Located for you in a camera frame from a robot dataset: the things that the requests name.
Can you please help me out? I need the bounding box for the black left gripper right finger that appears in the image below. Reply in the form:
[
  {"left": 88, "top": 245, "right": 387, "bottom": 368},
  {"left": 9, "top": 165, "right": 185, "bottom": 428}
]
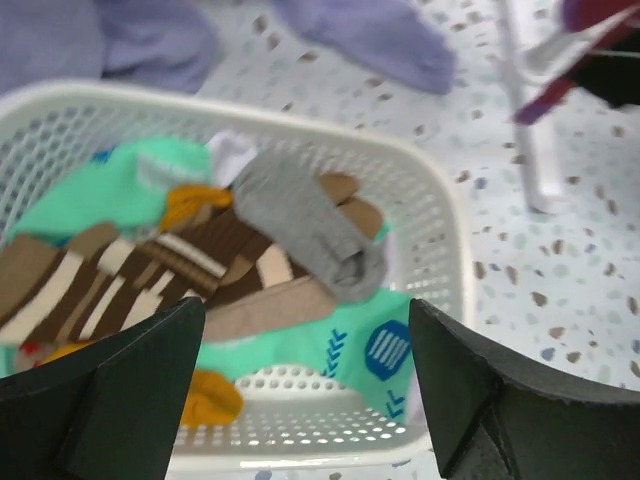
[{"left": 409, "top": 299, "right": 639, "bottom": 479}]

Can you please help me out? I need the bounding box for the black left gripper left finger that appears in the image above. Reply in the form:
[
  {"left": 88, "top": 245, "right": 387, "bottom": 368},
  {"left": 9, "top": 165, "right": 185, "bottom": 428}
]
[{"left": 1, "top": 298, "right": 205, "bottom": 480}]

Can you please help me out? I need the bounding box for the brown patterned sock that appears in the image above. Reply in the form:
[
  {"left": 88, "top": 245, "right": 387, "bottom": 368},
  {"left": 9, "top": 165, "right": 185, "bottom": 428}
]
[
  {"left": 1, "top": 207, "right": 306, "bottom": 344},
  {"left": 202, "top": 276, "right": 338, "bottom": 343}
]

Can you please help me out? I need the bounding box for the mustard yellow sock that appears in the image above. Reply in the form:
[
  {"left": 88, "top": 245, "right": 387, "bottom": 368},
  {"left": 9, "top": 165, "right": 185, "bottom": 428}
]
[{"left": 27, "top": 187, "right": 244, "bottom": 427}]

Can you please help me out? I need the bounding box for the mint green sock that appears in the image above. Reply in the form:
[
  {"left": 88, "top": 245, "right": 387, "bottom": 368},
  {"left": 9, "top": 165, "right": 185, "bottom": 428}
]
[{"left": 1, "top": 137, "right": 414, "bottom": 422}]

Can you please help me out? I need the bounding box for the white perforated laundry basket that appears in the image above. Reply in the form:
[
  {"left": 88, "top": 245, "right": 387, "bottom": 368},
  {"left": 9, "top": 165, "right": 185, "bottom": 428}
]
[{"left": 1, "top": 81, "right": 475, "bottom": 479}]

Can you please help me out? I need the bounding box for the white metal rack pole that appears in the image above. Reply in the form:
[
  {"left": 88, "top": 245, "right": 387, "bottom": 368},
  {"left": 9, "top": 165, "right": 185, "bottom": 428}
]
[{"left": 496, "top": 1, "right": 576, "bottom": 214}]

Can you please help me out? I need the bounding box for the grey sock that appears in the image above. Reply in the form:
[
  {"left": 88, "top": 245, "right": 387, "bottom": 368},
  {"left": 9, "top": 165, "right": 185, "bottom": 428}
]
[{"left": 232, "top": 153, "right": 387, "bottom": 302}]

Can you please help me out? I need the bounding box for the tan brown sock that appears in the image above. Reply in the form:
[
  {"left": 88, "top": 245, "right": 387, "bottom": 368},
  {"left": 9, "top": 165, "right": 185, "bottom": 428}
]
[{"left": 317, "top": 172, "right": 384, "bottom": 240}]

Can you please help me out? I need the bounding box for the white ankle sock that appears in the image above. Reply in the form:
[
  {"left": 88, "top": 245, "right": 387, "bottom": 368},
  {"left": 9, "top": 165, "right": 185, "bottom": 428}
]
[{"left": 206, "top": 130, "right": 258, "bottom": 188}]

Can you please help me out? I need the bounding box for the lavender hanging shirt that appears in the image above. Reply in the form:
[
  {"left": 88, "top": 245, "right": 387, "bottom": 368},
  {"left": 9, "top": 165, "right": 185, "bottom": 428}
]
[{"left": 1, "top": 1, "right": 455, "bottom": 94}]

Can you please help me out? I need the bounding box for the purple orange-cuff sock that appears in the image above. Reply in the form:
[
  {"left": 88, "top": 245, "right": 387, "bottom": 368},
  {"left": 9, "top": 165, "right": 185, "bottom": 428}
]
[{"left": 515, "top": 1, "right": 639, "bottom": 125}]

